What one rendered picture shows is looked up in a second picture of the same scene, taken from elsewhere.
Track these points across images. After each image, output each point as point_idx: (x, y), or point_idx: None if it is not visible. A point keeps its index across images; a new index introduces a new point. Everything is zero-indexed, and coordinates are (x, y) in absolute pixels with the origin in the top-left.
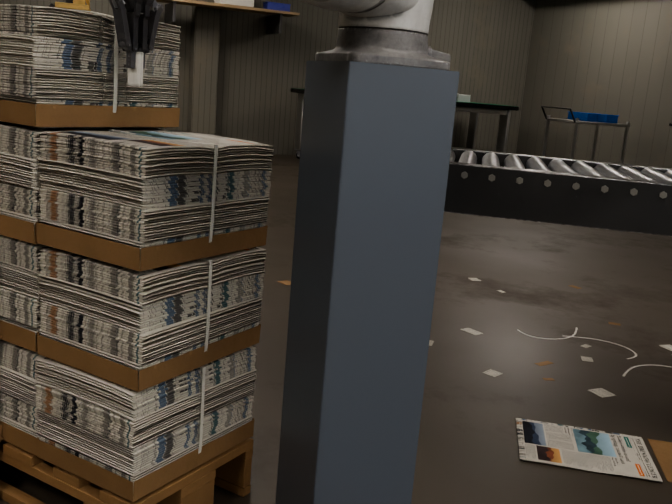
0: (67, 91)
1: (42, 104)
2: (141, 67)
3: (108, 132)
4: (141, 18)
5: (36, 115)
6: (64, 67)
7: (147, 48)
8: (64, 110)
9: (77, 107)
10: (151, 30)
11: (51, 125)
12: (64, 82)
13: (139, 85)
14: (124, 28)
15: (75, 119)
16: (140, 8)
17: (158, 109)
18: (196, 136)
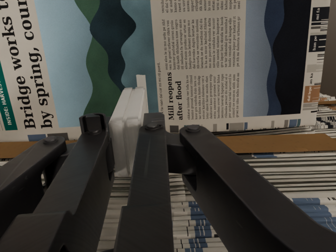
0: (285, 165)
1: (333, 150)
2: (126, 102)
3: (187, 102)
4: (78, 233)
5: (334, 141)
6: (317, 200)
7: (68, 148)
8: (276, 147)
9: (246, 150)
10: (12, 190)
11: (293, 135)
12: (302, 175)
13: (137, 87)
14: (239, 159)
15: (244, 140)
16: (115, 244)
17: (11, 156)
18: (9, 14)
